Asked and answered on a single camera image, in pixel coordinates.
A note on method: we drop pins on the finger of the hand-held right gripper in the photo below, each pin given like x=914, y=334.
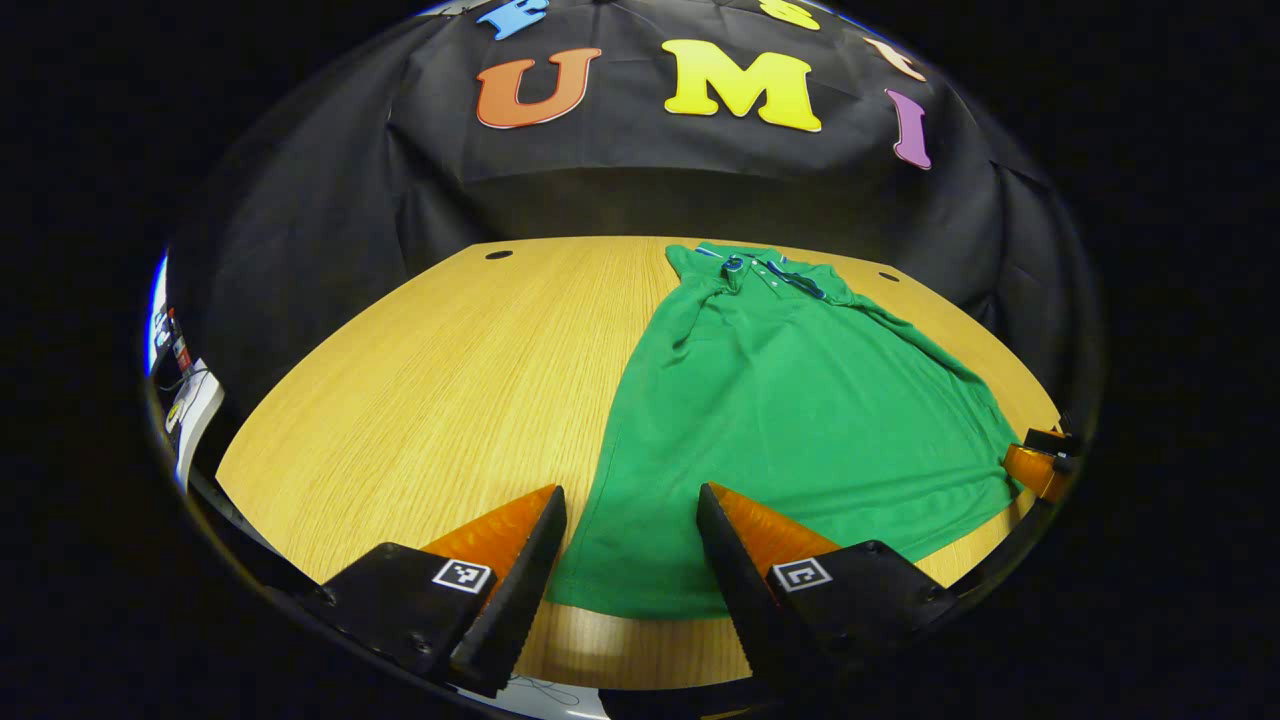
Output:
x=1035, y=470

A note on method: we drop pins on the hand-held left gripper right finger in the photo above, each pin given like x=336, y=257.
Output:
x=745, y=600

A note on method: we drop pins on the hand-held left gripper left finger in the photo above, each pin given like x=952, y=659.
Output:
x=515, y=600

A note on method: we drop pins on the green T-shirt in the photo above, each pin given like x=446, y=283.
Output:
x=800, y=420

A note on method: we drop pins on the dark bottle with red cap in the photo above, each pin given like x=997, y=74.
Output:
x=182, y=355

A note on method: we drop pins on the black backdrop cloth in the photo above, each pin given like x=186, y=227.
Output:
x=600, y=190

